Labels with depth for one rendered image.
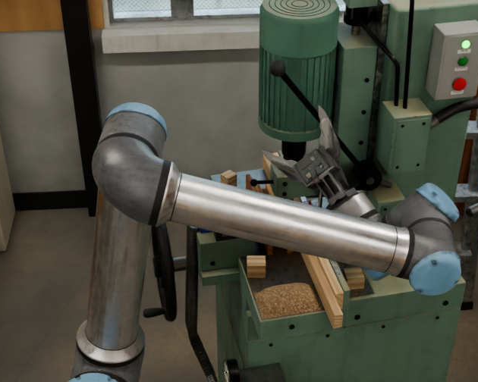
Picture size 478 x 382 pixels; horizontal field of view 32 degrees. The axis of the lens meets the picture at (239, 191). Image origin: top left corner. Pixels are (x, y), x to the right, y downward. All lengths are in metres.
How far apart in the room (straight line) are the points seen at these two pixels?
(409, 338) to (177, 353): 1.07
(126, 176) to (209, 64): 2.05
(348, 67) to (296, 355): 0.76
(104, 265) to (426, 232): 0.63
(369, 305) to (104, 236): 0.80
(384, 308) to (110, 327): 0.75
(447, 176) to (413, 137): 0.25
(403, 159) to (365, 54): 0.25
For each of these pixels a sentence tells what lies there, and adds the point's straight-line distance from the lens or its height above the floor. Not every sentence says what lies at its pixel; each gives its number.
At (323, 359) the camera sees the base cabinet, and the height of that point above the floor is 0.60.
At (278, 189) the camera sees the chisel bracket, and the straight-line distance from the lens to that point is 2.09.
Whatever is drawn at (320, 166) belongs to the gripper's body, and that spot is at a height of 1.32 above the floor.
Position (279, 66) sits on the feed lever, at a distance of 1.77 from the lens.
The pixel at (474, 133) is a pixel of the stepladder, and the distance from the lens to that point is 2.96.
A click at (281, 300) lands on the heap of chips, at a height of 0.93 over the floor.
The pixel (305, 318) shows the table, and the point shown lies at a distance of 1.95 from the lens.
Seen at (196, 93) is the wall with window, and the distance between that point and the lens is 3.50.
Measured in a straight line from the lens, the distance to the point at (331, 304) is 1.92.
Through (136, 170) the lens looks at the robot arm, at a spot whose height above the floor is 1.46.
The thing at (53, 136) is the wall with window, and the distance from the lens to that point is 3.64.
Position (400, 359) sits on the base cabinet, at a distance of 2.36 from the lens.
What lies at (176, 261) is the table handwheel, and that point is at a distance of 2.20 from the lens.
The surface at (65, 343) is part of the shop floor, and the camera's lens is 3.19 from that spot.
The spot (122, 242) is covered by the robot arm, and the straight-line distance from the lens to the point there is 1.64.
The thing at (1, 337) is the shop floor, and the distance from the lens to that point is 3.27.
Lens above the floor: 2.25
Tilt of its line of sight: 36 degrees down
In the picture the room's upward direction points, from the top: straight up
